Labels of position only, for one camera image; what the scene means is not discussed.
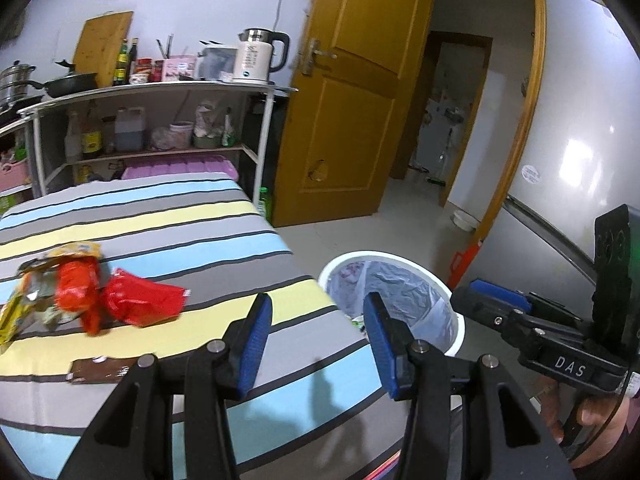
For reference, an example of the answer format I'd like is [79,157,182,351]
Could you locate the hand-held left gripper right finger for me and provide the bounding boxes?
[362,292,576,480]

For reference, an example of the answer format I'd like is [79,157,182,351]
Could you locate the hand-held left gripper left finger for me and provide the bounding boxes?
[59,292,274,480]

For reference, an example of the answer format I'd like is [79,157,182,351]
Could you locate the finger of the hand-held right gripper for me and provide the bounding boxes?
[469,280,585,329]
[449,286,552,357]

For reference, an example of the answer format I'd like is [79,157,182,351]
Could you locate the white trash bin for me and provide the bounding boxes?
[317,250,466,358]

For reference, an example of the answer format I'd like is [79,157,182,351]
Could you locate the brown packet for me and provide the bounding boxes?
[67,356,138,386]

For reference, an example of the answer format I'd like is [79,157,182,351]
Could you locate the red snack packet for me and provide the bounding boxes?
[55,257,103,336]

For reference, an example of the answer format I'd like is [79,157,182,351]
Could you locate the pale green packet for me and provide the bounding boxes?
[22,270,63,331]

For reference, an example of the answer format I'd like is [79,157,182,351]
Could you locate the yellow snack packet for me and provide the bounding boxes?
[0,285,36,346]

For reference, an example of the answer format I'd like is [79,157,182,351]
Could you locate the person's right hand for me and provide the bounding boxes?
[539,376,635,470]

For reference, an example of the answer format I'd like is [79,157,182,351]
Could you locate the orange plastic tool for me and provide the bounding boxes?
[447,237,484,289]

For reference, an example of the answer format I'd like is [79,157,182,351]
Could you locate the clear bin liner bag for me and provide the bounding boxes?
[327,259,458,346]

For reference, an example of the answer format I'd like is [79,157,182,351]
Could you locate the striped blanket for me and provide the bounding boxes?
[0,172,373,480]

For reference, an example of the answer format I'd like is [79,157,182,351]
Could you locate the silver refrigerator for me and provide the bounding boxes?
[450,0,640,341]

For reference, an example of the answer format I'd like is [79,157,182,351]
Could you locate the pink lidded storage box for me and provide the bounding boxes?
[121,154,240,183]

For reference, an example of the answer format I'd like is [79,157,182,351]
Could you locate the green white bottle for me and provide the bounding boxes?
[221,107,237,147]

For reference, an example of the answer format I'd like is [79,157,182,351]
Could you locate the white tub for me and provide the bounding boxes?
[169,121,194,150]

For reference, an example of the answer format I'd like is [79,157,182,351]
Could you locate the wooden door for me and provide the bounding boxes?
[272,0,436,228]

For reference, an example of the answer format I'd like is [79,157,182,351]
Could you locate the brown liquid jug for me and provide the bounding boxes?
[114,106,146,152]

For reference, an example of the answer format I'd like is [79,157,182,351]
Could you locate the yellow label oil bottle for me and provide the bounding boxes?
[81,102,103,157]

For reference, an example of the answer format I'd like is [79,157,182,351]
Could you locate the clear plastic bottle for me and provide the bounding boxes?
[64,111,82,162]

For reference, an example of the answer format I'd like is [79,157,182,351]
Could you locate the white metal rack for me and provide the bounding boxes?
[17,80,298,226]

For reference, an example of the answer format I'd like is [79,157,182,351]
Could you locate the white electric kettle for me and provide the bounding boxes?
[231,28,291,85]

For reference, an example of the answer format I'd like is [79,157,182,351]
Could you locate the clear plastic container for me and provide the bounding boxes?
[197,45,238,81]

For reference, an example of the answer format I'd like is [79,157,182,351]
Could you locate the pink chopstick holder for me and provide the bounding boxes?
[162,54,198,82]

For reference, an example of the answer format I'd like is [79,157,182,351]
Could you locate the pink basket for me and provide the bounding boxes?
[0,160,30,192]

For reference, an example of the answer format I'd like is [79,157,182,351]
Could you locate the yellow label sauce bottle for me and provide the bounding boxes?
[114,38,128,86]

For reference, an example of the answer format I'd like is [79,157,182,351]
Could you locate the black frying pan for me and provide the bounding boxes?
[27,60,98,98]

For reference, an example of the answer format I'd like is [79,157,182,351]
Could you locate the wooden cabinet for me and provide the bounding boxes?
[0,120,36,206]

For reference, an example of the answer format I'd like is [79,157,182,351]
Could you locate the wooden cutting board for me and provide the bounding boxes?
[72,10,135,88]

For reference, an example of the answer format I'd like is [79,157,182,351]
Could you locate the steel steamer pot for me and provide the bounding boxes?
[0,61,36,103]

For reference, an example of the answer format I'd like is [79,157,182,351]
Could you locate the wooden door frame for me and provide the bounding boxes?
[430,0,546,261]

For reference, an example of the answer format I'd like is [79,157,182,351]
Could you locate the metal door handle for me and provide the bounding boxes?
[301,38,337,77]

